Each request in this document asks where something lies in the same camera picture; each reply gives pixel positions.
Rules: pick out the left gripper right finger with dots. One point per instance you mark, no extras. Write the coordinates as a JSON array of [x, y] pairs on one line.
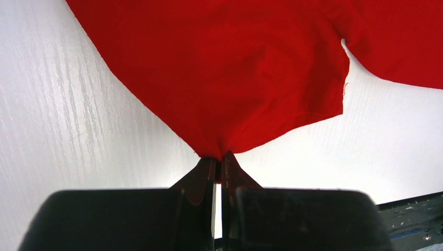
[[257, 218]]

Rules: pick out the red t shirt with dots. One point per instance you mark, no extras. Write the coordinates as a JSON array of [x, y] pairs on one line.
[[233, 75]]

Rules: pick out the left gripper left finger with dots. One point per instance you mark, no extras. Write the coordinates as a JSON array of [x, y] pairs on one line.
[[178, 218]]

